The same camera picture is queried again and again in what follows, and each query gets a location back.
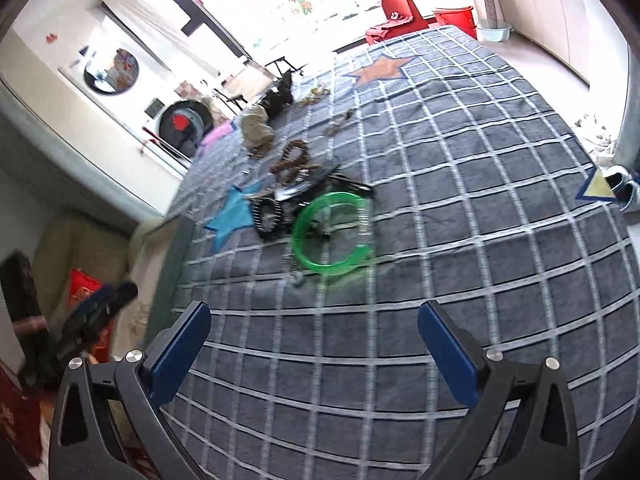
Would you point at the cream polka-dot scrunchie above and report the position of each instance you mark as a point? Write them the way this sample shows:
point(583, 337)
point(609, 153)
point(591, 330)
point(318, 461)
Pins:
point(255, 127)

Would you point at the white wardrobe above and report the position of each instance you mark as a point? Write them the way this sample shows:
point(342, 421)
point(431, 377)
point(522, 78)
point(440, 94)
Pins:
point(540, 5)

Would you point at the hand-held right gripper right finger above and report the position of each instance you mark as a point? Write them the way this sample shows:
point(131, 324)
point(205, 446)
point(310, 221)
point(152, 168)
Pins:
point(450, 355)

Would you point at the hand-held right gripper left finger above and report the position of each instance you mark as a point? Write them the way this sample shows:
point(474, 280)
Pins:
point(180, 355)

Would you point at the folding lounge chair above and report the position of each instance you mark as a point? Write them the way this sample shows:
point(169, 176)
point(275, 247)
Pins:
point(250, 77)

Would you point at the green translucent bangle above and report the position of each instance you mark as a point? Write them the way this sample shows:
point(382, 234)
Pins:
point(300, 240)

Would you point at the round dark wall decoration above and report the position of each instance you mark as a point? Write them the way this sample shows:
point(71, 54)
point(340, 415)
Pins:
point(110, 72)

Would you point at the black cloth item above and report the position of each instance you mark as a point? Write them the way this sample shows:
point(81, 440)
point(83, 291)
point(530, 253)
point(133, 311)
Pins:
point(277, 92)

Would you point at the grey plaid star blanket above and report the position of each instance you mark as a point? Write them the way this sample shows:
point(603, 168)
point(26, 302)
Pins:
point(450, 185)

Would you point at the pale blue basin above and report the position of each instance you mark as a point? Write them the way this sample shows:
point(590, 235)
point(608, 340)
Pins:
point(492, 32)

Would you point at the sheer curtain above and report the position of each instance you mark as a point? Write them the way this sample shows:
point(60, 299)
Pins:
point(165, 25)

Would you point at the small gold jewelry piece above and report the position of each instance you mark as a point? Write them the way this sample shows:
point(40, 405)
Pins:
point(315, 96)

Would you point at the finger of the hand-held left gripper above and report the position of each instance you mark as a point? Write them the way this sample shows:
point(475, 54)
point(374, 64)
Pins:
point(102, 305)

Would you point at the grey jewelry tray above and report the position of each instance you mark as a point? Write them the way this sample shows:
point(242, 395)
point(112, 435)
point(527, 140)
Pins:
point(170, 280)

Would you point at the white sneakers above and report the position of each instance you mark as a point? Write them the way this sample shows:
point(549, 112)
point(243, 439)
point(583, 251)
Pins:
point(622, 185)

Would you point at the red embroidered cushion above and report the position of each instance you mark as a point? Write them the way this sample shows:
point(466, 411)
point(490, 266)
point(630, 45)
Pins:
point(82, 290)

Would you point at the black silver hair accessory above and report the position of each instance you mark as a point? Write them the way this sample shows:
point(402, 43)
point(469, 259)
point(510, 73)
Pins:
point(305, 187)

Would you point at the red bucket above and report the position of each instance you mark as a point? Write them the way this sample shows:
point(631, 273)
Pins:
point(452, 20)

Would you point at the small brown jewelry piece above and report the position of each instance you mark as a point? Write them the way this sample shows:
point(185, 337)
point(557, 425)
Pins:
point(340, 122)

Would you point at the beige armchair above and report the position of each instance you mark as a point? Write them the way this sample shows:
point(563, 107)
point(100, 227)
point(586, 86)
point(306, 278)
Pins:
point(65, 250)

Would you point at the white washing machine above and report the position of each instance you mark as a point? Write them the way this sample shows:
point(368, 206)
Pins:
point(185, 125)

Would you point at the red printed bag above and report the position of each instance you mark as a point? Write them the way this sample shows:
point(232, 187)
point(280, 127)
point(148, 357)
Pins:
point(17, 415)

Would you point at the red chair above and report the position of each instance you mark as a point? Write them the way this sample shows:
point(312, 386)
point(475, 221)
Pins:
point(400, 10)

